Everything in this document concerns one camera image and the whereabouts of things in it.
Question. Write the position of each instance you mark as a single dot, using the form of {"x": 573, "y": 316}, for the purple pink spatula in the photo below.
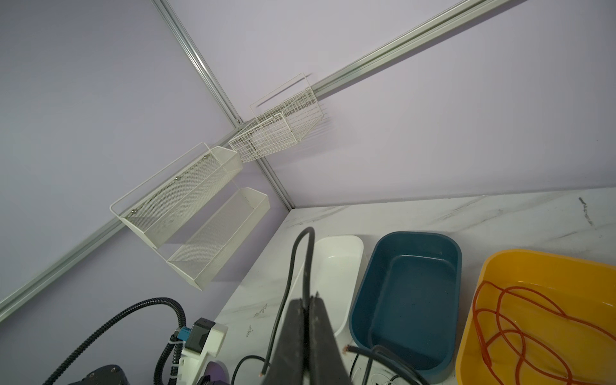
{"x": 215, "y": 373}

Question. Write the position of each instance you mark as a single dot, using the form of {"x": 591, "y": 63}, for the white mesh upper shelf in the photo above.
{"x": 160, "y": 206}

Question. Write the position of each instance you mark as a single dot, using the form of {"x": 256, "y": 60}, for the white wire wall basket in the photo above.
{"x": 282, "y": 119}

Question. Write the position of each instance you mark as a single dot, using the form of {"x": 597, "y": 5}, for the yellow plastic bin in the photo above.
{"x": 540, "y": 318}

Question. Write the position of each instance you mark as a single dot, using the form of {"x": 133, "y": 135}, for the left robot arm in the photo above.
{"x": 129, "y": 346}

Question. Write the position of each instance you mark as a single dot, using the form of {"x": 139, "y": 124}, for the white plastic bin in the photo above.
{"x": 335, "y": 269}

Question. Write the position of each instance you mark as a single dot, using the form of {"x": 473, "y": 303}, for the white mesh shelf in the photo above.
{"x": 202, "y": 257}
{"x": 160, "y": 206}

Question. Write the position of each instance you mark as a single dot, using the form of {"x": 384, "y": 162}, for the dark teal plastic bin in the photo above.
{"x": 408, "y": 301}

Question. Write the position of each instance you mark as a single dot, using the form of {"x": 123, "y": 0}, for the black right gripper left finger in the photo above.
{"x": 287, "y": 366}

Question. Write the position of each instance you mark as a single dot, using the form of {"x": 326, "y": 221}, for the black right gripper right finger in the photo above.
{"x": 324, "y": 361}

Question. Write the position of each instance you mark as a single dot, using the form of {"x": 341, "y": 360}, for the white mesh lower shelf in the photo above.
{"x": 202, "y": 257}

